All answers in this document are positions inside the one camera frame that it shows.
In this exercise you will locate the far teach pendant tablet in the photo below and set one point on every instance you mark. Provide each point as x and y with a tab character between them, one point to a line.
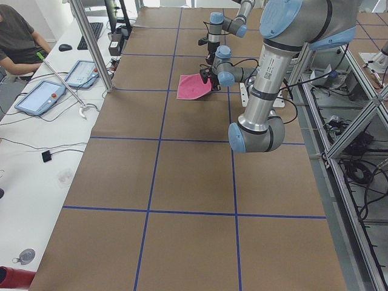
82	75

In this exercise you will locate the aluminium frame rack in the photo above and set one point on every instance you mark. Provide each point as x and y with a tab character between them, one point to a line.
343	108

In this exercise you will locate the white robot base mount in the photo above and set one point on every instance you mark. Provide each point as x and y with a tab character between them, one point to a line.
247	87

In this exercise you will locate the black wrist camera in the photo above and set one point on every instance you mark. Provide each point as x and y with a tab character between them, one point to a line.
205	74

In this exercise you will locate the pink grey towel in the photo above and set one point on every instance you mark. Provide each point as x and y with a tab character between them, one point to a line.
192	87

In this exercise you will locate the small black square puck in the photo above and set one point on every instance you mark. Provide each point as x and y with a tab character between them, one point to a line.
46	156

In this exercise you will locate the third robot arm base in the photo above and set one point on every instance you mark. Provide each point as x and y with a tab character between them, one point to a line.
376	61

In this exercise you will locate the near teach pendant tablet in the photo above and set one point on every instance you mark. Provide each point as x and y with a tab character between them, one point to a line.
41	98

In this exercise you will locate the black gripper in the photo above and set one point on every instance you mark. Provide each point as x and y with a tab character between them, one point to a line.
210	48
215	82

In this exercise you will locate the black computer monitor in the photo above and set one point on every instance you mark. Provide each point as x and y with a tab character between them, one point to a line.
112	9

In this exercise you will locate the red bottle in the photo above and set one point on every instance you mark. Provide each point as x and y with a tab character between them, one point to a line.
16	278

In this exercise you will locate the seated person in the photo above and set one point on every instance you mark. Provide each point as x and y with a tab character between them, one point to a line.
20	44

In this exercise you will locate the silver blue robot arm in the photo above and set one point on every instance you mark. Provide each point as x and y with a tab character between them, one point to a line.
219	23
285	27

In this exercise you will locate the black computer mouse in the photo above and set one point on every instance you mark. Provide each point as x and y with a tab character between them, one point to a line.
64	47

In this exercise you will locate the teach pendant tablet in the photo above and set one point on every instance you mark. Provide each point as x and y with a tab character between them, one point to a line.
82	75
41	98

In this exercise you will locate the aluminium frame post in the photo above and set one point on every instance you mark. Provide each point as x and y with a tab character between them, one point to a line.
92	44

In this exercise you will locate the black box with label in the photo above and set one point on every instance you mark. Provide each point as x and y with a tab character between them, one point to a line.
116	44

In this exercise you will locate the metal grabber stick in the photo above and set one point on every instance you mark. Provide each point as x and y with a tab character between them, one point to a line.
82	105

